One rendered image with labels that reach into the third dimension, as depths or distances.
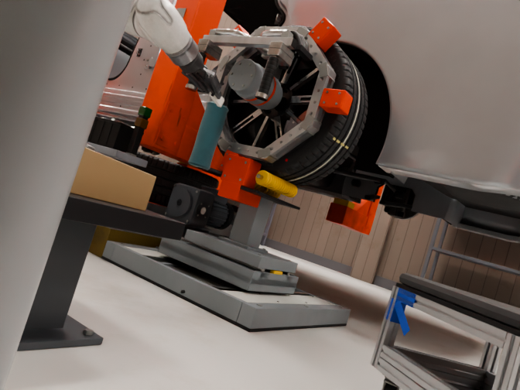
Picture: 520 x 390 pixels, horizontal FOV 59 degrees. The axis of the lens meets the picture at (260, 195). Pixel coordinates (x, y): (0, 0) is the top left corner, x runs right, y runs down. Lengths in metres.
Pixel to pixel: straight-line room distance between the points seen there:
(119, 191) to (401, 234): 5.21
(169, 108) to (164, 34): 0.86
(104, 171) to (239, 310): 0.79
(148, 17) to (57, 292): 0.72
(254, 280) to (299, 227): 4.80
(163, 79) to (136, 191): 1.27
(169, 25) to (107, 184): 0.54
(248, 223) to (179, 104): 0.66
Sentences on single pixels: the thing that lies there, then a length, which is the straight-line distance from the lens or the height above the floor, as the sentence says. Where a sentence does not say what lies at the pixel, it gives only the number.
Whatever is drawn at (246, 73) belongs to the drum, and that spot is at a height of 0.85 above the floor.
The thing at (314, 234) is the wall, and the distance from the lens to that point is 6.39.
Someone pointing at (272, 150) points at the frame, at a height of 0.62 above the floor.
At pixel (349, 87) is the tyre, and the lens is 1.81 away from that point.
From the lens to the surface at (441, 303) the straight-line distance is 1.08.
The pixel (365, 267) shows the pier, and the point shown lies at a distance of 5.99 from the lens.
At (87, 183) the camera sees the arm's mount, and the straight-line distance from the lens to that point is 0.93.
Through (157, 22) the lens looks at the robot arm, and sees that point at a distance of 1.31.
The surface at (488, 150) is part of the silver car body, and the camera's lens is 2.01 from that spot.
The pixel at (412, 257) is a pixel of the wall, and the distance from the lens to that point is 5.93.
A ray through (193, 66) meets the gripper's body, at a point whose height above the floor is 0.73.
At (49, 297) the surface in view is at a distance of 1.04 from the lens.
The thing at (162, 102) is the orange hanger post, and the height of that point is 0.73.
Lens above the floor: 0.36
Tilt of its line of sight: 3 degrees up
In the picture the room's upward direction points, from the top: 17 degrees clockwise
